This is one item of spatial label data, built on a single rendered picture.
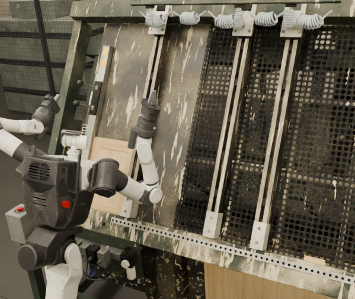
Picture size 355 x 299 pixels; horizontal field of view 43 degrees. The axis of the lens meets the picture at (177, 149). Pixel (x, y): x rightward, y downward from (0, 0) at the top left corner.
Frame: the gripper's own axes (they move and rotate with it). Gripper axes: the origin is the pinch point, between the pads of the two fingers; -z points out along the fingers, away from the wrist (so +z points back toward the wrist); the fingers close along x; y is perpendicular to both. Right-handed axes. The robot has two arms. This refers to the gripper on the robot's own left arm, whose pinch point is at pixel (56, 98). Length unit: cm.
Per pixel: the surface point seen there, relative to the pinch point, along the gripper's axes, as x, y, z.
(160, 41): -10, 52, -41
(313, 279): 49, 150, 45
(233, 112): 9, 101, -12
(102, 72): 3.1, 14.8, -27.4
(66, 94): 10.6, -8.5, -13.9
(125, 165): 33, 41, 14
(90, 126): 20.6, 13.5, -0.4
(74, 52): -3.7, -8.7, -36.0
